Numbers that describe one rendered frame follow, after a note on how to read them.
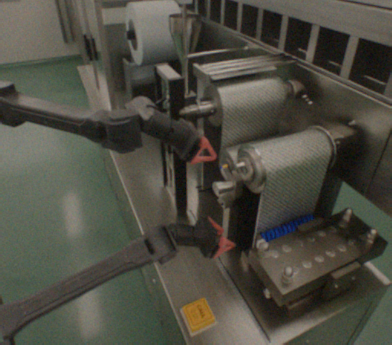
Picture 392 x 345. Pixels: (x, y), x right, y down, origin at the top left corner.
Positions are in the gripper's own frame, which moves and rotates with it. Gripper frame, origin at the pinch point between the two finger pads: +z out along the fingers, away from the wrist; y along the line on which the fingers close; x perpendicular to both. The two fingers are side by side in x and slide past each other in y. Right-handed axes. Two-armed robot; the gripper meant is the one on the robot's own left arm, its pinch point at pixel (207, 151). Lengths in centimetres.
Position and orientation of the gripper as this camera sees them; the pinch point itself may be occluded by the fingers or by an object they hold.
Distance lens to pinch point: 78.4
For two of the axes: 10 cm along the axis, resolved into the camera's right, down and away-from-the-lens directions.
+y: 4.2, 4.9, -7.6
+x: 5.7, -8.0, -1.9
